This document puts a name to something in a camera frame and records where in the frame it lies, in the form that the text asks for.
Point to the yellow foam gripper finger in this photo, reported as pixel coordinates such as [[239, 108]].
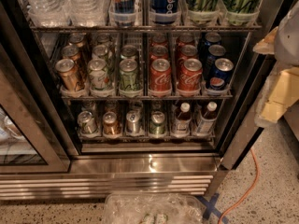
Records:
[[266, 45], [280, 91]]

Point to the blue pepsi can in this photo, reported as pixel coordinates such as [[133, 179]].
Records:
[[214, 52], [220, 74], [207, 40]]

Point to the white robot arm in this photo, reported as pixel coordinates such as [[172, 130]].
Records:
[[286, 43]]

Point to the middle right coca-cola can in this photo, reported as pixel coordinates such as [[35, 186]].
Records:
[[184, 53]]

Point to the coca-cola can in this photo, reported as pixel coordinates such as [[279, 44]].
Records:
[[160, 75], [158, 52], [159, 39], [185, 39], [189, 76], [184, 53]]

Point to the front right coca-cola can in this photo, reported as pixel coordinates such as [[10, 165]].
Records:
[[189, 76]]

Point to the rear right coca-cola can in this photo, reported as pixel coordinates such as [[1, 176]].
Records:
[[185, 39]]

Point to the middle left coca-cola can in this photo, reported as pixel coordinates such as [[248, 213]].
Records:
[[158, 52]]

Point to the rear left coca-cola can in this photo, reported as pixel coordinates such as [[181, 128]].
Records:
[[159, 39]]

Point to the front left coca-cola can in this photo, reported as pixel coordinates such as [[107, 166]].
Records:
[[160, 75]]

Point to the tall pepsi can top shelf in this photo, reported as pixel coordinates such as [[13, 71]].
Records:
[[164, 11]]

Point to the bottom green soda can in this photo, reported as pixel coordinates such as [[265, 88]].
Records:
[[157, 123]]

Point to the green soda can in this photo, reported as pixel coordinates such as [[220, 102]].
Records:
[[129, 75], [129, 52], [157, 123]]

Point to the middle green soda can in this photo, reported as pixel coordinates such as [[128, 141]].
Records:
[[129, 52]]

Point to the front green soda can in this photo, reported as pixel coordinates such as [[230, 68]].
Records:
[[129, 75]]

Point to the tall red bull can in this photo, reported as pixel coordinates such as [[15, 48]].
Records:
[[123, 0]]

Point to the bottom silver soda can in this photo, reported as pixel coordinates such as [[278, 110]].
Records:
[[133, 121]]

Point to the rear white-green soda can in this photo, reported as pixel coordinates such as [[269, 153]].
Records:
[[105, 39]]

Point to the white-green soda can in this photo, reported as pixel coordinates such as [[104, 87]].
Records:
[[98, 74], [103, 52], [105, 39]]

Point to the middle white-green soda can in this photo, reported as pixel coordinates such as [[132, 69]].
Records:
[[103, 52]]

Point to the stainless steel fridge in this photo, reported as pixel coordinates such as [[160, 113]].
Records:
[[100, 164]]

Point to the front white-green soda can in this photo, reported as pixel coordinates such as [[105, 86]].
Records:
[[98, 74]]

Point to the bottom orange soda can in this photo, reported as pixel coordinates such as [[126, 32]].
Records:
[[111, 124]]

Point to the rear gold soda can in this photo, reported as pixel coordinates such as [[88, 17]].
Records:
[[80, 40]]

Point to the gold soda can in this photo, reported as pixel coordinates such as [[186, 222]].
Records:
[[70, 75], [72, 52], [80, 40]]

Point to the bottom left silver-green can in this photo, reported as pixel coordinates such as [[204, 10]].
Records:
[[86, 122]]

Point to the middle gold soda can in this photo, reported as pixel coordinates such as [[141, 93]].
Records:
[[72, 52]]

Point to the front gold soda can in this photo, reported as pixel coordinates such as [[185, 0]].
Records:
[[70, 75]]

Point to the glass fridge door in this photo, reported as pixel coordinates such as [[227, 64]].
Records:
[[28, 145]]

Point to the right green drink bottle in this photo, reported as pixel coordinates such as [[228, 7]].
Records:
[[241, 12]]

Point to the green drink bottle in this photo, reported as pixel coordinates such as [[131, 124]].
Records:
[[202, 11], [241, 12]]

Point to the right brown juice bottle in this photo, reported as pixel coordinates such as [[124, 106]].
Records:
[[206, 118]]

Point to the brown juice bottle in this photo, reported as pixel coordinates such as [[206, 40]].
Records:
[[182, 118], [206, 118]]

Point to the left green drink bottle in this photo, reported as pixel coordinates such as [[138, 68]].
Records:
[[202, 11]]

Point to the left brown juice bottle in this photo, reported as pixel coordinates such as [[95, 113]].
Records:
[[182, 118]]

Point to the blue tape cross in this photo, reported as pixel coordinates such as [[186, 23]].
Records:
[[210, 206]]

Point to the clear plastic bin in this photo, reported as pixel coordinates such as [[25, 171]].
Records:
[[151, 209]]

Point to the right water bottle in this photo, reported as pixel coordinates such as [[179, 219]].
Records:
[[89, 13]]

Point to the water bottle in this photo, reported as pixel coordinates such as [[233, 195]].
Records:
[[89, 13], [48, 13]]

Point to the left water bottle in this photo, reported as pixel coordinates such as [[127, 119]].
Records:
[[48, 13]]

